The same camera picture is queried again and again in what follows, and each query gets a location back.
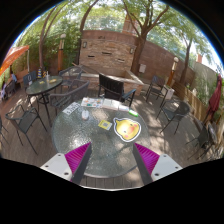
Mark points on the metal chair far right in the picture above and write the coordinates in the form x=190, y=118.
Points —
x=205, y=141

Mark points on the metal chair far left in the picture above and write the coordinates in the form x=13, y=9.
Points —
x=22, y=119

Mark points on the metal chair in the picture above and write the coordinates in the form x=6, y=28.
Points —
x=22, y=119
x=205, y=141
x=182, y=110
x=69, y=74
x=155, y=87

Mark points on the grey mesh chair left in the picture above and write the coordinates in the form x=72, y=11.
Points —
x=76, y=91

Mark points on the green white marker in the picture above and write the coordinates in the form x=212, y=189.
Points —
x=133, y=113

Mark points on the folded red umbrella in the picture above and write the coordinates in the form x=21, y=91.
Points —
x=215, y=99

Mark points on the colourful printed sheet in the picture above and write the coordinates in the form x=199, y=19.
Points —
x=92, y=102

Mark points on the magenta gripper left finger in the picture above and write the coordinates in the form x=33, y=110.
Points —
x=77, y=160

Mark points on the white paper stack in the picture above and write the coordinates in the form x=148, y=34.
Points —
x=114, y=105

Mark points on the black chair behind table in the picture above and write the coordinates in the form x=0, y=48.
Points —
x=113, y=89

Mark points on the metal chair back centre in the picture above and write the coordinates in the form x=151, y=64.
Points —
x=69, y=74

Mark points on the metal chair back right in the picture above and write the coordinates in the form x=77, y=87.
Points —
x=155, y=87

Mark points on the round glass patio table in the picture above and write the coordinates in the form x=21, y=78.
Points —
x=110, y=157

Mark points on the orange patio umbrella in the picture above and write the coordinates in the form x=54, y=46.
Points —
x=11, y=56

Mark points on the yellow duck mouse pad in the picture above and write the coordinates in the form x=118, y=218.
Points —
x=126, y=129

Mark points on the white computer mouse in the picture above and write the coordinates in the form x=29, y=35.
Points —
x=85, y=115

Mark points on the brick fountain wall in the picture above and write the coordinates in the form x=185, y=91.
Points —
x=110, y=53

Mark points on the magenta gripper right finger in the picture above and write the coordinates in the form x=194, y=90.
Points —
x=146, y=160

